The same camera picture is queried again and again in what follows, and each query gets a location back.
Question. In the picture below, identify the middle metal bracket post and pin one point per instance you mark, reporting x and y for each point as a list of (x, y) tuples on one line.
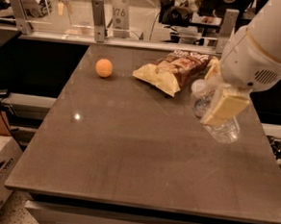
[(99, 19)]

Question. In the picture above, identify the black camera device background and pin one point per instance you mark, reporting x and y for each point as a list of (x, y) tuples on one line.
[(173, 15)]

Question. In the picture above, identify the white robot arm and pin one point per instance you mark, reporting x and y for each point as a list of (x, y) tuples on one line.
[(265, 28)]

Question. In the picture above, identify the left metal bracket post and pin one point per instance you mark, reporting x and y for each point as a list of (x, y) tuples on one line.
[(20, 17)]

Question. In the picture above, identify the brown yellow chip bag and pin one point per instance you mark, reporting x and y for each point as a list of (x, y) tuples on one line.
[(174, 71)]

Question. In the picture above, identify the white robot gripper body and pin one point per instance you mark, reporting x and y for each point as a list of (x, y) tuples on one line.
[(249, 65)]

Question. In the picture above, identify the white numbered sign post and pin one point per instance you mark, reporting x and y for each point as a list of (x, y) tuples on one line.
[(120, 11)]

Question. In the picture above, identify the orange fruit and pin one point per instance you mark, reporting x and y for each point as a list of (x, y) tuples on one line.
[(104, 68)]

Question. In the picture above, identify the right metal bracket post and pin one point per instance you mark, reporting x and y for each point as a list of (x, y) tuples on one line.
[(226, 29)]

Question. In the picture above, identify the metal bracket post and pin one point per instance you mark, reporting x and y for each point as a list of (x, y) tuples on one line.
[(99, 19), (226, 29), (20, 17)]

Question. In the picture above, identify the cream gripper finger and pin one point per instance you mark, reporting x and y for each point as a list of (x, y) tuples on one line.
[(213, 68), (226, 103)]

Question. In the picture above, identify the clear plastic water bottle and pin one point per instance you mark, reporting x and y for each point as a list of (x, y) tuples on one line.
[(225, 133)]

